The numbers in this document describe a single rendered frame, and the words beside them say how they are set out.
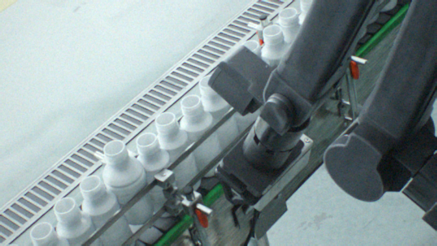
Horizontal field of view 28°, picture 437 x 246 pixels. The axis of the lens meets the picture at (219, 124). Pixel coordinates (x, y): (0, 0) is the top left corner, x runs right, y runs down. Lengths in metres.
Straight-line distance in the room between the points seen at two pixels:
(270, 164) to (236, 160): 0.04
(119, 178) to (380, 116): 0.67
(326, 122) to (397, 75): 0.99
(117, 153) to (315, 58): 0.62
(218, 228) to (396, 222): 1.27
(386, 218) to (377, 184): 1.94
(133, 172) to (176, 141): 0.11
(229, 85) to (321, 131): 0.81
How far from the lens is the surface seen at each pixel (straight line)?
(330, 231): 2.86
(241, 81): 1.03
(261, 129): 1.05
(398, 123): 0.89
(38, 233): 1.45
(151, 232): 1.59
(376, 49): 1.92
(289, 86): 0.95
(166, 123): 1.57
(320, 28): 0.88
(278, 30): 1.71
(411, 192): 0.93
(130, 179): 1.48
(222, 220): 1.67
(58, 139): 3.52
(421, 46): 0.82
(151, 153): 1.51
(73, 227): 1.46
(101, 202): 1.48
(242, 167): 1.11
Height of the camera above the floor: 2.12
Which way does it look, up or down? 39 degrees down
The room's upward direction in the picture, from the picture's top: 15 degrees counter-clockwise
